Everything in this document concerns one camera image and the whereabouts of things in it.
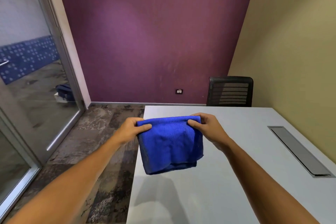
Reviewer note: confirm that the person's right thumb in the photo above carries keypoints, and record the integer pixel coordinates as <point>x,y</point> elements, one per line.
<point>193,123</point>

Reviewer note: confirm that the blue microfiber cloth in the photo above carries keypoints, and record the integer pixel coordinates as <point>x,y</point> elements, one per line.
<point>170,145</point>

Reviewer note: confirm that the person's left hand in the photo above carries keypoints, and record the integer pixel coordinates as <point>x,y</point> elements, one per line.
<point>128,128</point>

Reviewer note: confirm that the person's left thumb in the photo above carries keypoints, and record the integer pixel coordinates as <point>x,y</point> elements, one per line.
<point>143,127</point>

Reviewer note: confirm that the black wall power socket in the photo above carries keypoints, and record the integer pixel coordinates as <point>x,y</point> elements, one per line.
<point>179,91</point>

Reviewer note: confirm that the person's right hand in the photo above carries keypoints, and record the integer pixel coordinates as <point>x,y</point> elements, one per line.
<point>210,128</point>

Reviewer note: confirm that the black mesh office chair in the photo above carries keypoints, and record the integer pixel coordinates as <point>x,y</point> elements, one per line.
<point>230,91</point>

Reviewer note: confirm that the person's right forearm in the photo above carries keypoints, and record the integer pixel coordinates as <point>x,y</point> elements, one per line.
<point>265,187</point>

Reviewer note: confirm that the glass door with metal frame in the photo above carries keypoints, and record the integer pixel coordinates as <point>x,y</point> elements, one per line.
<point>31,79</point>

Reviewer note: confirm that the person's left forearm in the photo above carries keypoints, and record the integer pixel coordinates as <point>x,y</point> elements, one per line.
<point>67,180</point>

